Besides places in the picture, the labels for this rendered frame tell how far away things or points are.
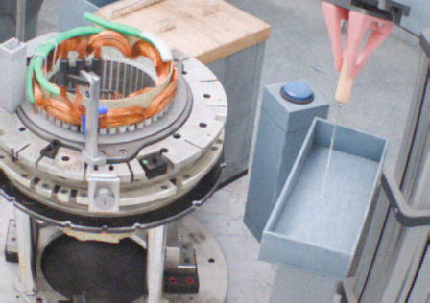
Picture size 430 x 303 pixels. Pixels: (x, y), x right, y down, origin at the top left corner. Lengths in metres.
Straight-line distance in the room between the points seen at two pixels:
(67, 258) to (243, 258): 0.27
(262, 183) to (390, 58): 2.30
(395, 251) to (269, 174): 0.23
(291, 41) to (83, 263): 2.33
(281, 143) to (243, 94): 0.17
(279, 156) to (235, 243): 0.18
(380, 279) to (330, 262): 0.41
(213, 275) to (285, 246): 0.33
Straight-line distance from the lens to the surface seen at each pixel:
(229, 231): 1.47
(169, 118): 1.13
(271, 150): 1.36
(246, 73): 1.45
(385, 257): 1.43
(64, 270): 1.38
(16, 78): 1.13
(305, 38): 3.65
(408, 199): 1.36
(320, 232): 1.12
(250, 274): 1.40
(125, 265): 1.39
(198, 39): 1.37
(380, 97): 3.38
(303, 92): 1.32
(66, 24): 1.53
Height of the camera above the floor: 1.74
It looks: 35 degrees down
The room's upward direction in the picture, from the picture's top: 7 degrees clockwise
